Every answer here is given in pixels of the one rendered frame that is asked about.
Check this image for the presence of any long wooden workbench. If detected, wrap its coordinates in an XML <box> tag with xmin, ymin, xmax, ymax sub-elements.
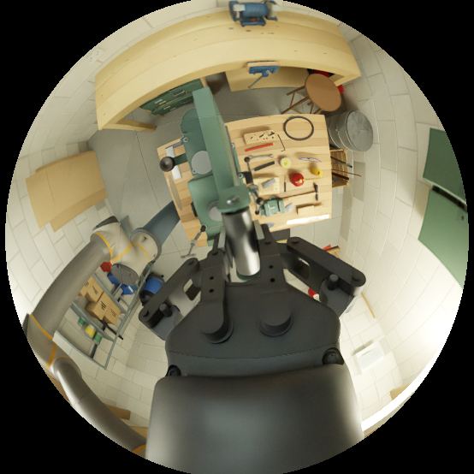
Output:
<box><xmin>93</xmin><ymin>6</ymin><xmax>363</xmax><ymax>132</ymax></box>

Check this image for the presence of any plywood sheet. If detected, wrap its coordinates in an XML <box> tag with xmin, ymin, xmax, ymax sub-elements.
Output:
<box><xmin>24</xmin><ymin>149</ymin><xmax>109</xmax><ymax>234</ymax></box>

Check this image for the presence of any black rubber belt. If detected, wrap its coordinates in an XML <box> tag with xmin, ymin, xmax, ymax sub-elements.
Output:
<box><xmin>282</xmin><ymin>115</ymin><xmax>316</xmax><ymax>142</ymax></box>

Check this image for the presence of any small black ball lever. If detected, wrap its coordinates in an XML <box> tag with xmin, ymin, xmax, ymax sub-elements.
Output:
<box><xmin>250</xmin><ymin>185</ymin><xmax>266</xmax><ymax>216</ymax></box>

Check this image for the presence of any green bench drill body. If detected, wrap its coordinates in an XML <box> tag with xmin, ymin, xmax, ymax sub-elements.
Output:
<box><xmin>179</xmin><ymin>87</ymin><xmax>260</xmax><ymax>247</ymax></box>

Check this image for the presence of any blue can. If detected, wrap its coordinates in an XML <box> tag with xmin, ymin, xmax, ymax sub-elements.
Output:
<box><xmin>141</xmin><ymin>273</ymin><xmax>166</xmax><ymax>298</ymax></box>

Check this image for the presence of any grey metal plate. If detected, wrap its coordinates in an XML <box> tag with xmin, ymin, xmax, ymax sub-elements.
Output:
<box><xmin>165</xmin><ymin>145</ymin><xmax>183</xmax><ymax>180</ymax></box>

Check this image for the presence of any cardboard box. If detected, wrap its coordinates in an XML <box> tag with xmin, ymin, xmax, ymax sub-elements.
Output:
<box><xmin>85</xmin><ymin>292</ymin><xmax>123</xmax><ymax>325</ymax></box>
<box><xmin>79</xmin><ymin>275</ymin><xmax>105</xmax><ymax>303</ymax></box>

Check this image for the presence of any wooden crate with rods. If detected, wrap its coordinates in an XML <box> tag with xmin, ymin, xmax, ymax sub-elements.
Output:
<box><xmin>329</xmin><ymin>147</ymin><xmax>358</xmax><ymax>188</ymax></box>

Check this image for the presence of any wooden drill bit block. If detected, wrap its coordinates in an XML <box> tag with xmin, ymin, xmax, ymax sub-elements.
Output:
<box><xmin>242</xmin><ymin>127</ymin><xmax>276</xmax><ymax>146</ymax></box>

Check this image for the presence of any dark grey steel cylinder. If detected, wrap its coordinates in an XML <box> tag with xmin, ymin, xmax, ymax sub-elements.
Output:
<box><xmin>221</xmin><ymin>206</ymin><xmax>263</xmax><ymax>281</ymax></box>

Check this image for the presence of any blue bench grinder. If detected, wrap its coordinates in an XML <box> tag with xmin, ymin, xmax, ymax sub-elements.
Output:
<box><xmin>227</xmin><ymin>0</ymin><xmax>280</xmax><ymax>28</ymax></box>

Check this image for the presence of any grey metal tool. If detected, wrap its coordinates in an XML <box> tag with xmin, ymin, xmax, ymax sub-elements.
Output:
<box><xmin>180</xmin><ymin>224</ymin><xmax>207</xmax><ymax>259</ymax></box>

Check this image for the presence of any blue bench vise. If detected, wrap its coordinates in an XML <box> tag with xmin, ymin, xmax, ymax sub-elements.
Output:
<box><xmin>246</xmin><ymin>60</ymin><xmax>280</xmax><ymax>89</ymax></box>

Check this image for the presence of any grey metal shelf unit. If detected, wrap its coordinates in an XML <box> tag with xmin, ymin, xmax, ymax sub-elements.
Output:
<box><xmin>53</xmin><ymin>258</ymin><xmax>157</xmax><ymax>371</ymax></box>

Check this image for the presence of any round wooden stool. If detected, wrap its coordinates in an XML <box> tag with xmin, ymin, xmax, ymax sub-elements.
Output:
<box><xmin>280</xmin><ymin>73</ymin><xmax>343</xmax><ymax>116</ymax></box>

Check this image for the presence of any grey metal drum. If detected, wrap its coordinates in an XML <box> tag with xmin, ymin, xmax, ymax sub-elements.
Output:
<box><xmin>327</xmin><ymin>109</ymin><xmax>375</xmax><ymax>152</ymax></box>

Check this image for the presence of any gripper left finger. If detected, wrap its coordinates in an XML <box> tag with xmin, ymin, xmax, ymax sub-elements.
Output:
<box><xmin>138</xmin><ymin>225</ymin><xmax>235</xmax><ymax>344</ymax></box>

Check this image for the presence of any black ball feed lever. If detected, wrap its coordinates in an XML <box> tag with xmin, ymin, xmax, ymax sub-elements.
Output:
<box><xmin>158</xmin><ymin>155</ymin><xmax>188</xmax><ymax>173</ymax></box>

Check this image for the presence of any white wall box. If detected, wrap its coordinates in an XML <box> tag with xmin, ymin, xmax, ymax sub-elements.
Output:
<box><xmin>351</xmin><ymin>340</ymin><xmax>387</xmax><ymax>371</ymax></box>

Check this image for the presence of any green belt guard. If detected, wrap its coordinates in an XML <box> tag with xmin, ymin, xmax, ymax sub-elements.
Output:
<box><xmin>192</xmin><ymin>87</ymin><xmax>244</xmax><ymax>194</ymax></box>

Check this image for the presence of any green drawer cabinet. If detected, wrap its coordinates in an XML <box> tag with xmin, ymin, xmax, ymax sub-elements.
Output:
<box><xmin>139</xmin><ymin>78</ymin><xmax>209</xmax><ymax>117</ymax></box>

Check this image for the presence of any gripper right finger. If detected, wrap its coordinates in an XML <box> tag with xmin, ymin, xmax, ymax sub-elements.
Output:
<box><xmin>253</xmin><ymin>221</ymin><xmax>368</xmax><ymax>338</ymax></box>

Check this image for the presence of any green drill vise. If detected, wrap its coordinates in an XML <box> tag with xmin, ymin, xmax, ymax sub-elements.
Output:
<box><xmin>258</xmin><ymin>196</ymin><xmax>287</xmax><ymax>220</ymax></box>

